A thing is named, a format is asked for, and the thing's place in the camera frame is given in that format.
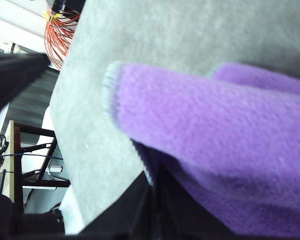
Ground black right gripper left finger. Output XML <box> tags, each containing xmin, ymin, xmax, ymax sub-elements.
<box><xmin>79</xmin><ymin>174</ymin><xmax>156</xmax><ymax>236</ymax></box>

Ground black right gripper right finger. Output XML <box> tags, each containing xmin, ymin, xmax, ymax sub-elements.
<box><xmin>155</xmin><ymin>164</ymin><xmax>231</xmax><ymax>236</ymax></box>

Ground purple towel with grey hem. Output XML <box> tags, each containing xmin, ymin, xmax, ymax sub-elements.
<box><xmin>102</xmin><ymin>61</ymin><xmax>300</xmax><ymax>240</ymax></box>

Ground beige wooden board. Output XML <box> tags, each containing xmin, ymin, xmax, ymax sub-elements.
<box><xmin>1</xmin><ymin>119</ymin><xmax>16</xmax><ymax>198</ymax></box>

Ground black chair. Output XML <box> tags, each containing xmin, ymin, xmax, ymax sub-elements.
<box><xmin>0</xmin><ymin>192</ymin><xmax>66</xmax><ymax>236</ymax></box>

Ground orange cable bundle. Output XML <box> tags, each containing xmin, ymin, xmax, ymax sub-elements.
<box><xmin>43</xmin><ymin>4</ymin><xmax>82</xmax><ymax>71</ymax></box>

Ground dark metal frame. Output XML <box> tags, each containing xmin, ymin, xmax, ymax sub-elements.
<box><xmin>13</xmin><ymin>122</ymin><xmax>71</xmax><ymax>215</ymax></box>

